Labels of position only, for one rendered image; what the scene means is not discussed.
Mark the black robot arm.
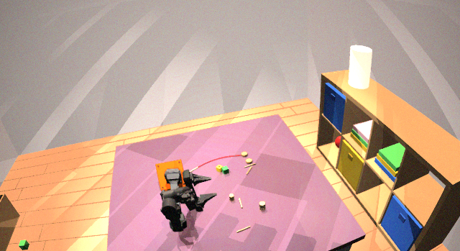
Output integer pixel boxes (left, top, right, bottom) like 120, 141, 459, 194
160, 168, 198, 232

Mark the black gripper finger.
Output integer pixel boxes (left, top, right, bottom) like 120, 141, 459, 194
191, 172, 212, 186
200, 193, 217, 208

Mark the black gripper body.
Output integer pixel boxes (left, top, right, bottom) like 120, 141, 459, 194
174, 169, 203, 212

